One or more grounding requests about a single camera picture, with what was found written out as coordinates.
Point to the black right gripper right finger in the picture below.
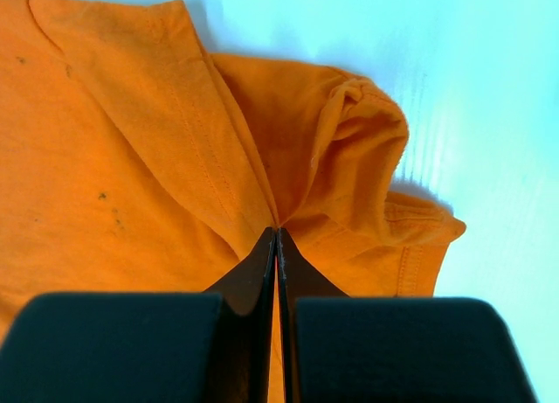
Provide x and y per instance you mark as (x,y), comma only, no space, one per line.
(342,349)

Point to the orange t shirt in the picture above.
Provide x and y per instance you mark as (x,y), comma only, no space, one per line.
(133,159)

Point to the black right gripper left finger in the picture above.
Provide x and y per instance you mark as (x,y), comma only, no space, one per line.
(212,346)

